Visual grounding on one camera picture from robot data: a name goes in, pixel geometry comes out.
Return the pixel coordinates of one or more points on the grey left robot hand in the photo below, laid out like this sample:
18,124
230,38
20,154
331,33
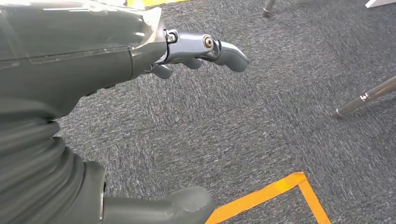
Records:
77,55

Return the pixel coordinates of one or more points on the stainless steel table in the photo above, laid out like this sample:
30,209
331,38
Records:
352,104

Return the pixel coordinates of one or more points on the white panel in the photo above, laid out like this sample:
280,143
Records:
383,2

